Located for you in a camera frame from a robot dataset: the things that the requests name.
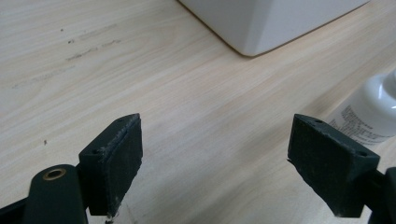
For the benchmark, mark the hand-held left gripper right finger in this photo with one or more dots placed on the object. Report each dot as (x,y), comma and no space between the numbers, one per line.
(330,165)

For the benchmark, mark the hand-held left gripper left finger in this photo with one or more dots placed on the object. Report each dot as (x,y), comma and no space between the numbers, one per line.
(109,161)

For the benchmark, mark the white plastic storage box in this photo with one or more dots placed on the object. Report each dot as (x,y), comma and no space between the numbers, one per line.
(274,21)

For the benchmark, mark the white plastic bottle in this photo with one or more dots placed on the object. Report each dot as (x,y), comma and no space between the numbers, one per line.
(370,112)

